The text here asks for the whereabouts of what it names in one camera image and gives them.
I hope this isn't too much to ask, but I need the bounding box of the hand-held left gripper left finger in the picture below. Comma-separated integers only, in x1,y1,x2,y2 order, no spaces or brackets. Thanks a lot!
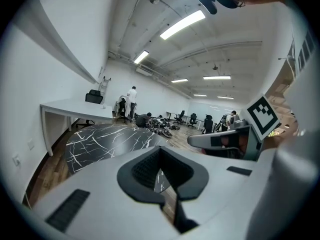
31,145,181,240

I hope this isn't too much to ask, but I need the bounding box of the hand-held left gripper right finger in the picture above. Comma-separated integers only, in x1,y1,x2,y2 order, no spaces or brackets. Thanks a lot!
159,145,267,235

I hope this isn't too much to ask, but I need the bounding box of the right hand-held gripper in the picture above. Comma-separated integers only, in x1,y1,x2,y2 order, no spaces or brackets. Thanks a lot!
187,93,282,162

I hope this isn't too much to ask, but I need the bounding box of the person's right forearm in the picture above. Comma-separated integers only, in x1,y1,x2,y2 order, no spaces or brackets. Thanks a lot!
261,130,300,151

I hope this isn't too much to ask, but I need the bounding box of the round black marble table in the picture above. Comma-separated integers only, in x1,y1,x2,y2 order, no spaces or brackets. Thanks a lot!
64,122,174,194

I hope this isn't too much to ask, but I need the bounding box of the black office chair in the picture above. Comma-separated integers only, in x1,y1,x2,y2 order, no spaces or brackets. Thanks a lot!
201,113,215,135
187,112,198,129
173,109,186,126
75,88,104,129

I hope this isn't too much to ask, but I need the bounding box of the pile of black equipment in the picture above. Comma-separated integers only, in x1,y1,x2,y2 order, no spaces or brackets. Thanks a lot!
146,117,185,139

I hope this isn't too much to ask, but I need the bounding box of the white draped chair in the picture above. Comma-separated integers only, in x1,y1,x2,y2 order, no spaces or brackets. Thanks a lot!
114,94,131,119

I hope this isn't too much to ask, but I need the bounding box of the white air conditioner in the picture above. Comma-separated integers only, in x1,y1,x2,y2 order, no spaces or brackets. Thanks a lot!
135,65,154,77

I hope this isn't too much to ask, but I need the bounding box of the long white desk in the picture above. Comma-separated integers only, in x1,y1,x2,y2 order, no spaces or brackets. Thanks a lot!
39,98,114,158

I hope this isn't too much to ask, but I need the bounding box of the metal ladder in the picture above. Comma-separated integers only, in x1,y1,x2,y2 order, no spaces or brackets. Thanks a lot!
99,75,112,99

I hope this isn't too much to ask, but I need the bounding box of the group of ceiling light strips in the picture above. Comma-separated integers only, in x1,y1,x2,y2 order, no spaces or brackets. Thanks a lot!
133,9,235,100

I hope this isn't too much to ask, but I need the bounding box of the white wall socket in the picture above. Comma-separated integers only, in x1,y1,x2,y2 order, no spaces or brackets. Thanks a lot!
11,153,23,168

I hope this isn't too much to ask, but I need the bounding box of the white security camera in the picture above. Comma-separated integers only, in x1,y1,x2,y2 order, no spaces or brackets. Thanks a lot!
278,54,296,63

